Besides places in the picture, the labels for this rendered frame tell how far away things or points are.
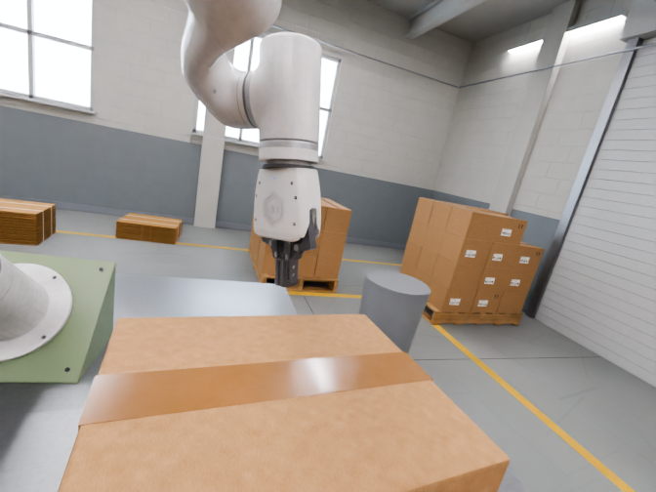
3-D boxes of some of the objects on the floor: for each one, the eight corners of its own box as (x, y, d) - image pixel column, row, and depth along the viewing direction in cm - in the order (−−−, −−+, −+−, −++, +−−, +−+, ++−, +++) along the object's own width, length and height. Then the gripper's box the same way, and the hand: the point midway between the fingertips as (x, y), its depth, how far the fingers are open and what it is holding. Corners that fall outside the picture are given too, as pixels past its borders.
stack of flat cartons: (-56, 239, 292) (-59, 205, 285) (-21, 225, 339) (-23, 195, 331) (37, 245, 319) (36, 214, 311) (57, 231, 365) (57, 203, 358)
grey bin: (361, 380, 216) (384, 293, 201) (339, 341, 258) (355, 266, 243) (420, 377, 232) (445, 297, 217) (389, 341, 273) (408, 271, 258)
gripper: (347, 160, 45) (341, 290, 48) (274, 163, 54) (273, 271, 57) (308, 153, 39) (304, 302, 42) (235, 158, 49) (236, 279, 52)
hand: (286, 271), depth 49 cm, fingers closed
